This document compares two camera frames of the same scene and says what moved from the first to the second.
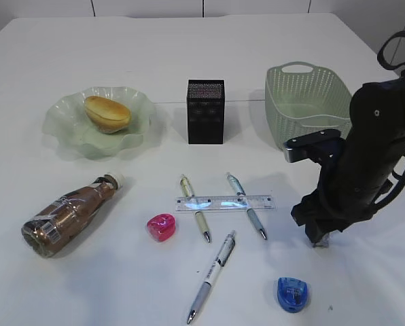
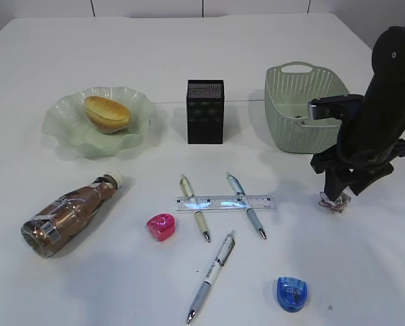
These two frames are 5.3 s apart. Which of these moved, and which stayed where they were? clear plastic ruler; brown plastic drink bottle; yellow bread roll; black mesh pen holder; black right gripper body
Moved: black right gripper body
Stayed: brown plastic drink bottle; yellow bread roll; clear plastic ruler; black mesh pen holder
